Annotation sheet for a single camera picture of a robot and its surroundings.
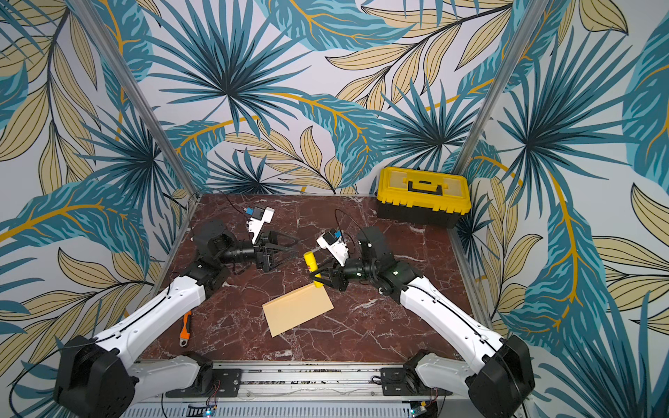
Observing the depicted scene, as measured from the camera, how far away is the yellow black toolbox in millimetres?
996

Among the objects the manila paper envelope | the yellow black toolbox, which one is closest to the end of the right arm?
the manila paper envelope

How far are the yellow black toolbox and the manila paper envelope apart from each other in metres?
0.41

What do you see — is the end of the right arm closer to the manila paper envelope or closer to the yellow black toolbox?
the manila paper envelope

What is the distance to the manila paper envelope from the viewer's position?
0.86 metres
